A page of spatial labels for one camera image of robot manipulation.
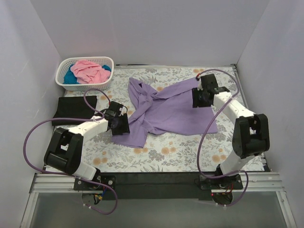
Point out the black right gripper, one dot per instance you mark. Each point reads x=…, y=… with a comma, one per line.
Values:
x=197, y=98

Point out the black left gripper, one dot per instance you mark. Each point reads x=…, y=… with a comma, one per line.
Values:
x=124, y=124

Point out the purple t-shirt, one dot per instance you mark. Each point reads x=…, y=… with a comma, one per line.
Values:
x=168, y=110

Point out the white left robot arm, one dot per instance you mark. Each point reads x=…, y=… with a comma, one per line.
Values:
x=64, y=152

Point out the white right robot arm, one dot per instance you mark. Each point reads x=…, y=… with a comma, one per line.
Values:
x=251, y=131

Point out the folded black t-shirt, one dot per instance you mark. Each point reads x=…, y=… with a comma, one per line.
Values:
x=74, y=107

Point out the floral patterned tablecloth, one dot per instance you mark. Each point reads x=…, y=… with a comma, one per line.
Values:
x=167, y=152

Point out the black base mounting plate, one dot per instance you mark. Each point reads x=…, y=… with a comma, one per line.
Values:
x=166, y=185

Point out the pink t-shirt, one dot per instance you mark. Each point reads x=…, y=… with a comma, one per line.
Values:
x=89, y=72

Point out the white plastic laundry basket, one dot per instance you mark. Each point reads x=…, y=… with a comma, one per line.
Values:
x=82, y=73

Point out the teal t-shirt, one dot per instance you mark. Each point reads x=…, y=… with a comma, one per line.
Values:
x=70, y=77

